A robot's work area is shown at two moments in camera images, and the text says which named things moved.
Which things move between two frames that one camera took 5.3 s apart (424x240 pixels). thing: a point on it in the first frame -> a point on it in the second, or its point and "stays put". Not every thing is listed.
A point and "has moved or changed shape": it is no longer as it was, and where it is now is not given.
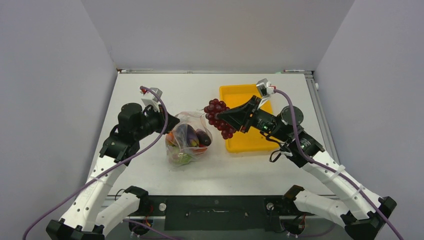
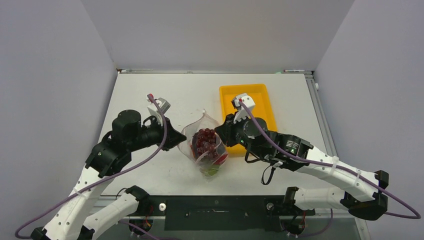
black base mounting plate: (222, 213) stays put
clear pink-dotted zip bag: (189, 140) has moved or changed shape
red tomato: (201, 149) -> (221, 159)
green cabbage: (178, 158) -> (210, 170)
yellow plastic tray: (234, 95) stays put
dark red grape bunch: (215, 107) -> (206, 146)
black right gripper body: (262, 120) -> (235, 134)
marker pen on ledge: (289, 70) stays put
